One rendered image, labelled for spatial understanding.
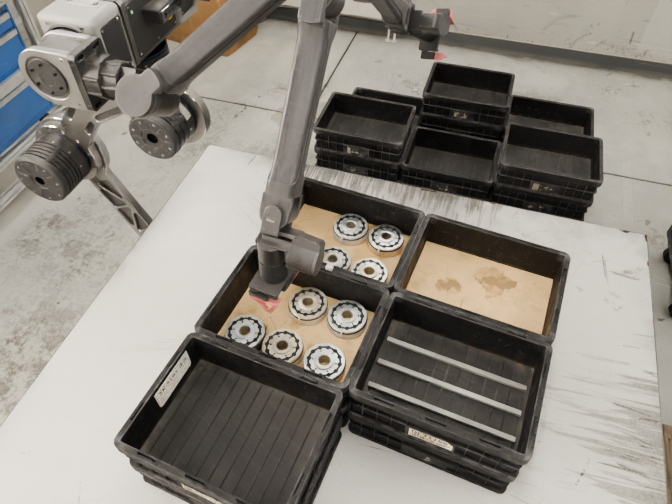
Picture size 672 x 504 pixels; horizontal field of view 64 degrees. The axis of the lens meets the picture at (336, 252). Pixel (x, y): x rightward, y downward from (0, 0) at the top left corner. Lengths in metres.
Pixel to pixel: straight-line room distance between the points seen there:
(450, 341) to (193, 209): 1.00
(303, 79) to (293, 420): 0.75
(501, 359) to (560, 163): 1.32
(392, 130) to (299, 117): 1.62
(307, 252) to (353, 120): 1.67
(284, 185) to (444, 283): 0.69
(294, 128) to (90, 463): 0.96
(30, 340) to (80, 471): 1.27
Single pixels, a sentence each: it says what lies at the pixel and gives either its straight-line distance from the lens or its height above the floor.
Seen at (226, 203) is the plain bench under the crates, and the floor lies 0.70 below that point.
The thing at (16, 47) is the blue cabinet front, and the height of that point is 0.69.
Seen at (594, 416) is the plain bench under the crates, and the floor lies 0.70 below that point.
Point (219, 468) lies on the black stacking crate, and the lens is 1.29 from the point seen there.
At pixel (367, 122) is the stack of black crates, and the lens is 2.62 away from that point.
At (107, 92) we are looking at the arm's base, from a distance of 1.17.
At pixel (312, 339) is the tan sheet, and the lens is 1.41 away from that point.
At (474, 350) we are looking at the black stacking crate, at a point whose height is 0.83.
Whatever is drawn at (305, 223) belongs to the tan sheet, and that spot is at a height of 0.83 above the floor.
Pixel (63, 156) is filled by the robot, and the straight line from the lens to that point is 1.91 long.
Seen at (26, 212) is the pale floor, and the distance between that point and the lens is 3.29.
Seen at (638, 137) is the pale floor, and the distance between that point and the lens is 3.79.
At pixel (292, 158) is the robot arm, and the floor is 1.40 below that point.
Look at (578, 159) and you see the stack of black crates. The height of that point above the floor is 0.49.
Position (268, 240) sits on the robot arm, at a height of 1.26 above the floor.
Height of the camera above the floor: 2.03
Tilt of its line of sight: 49 degrees down
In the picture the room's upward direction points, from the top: straight up
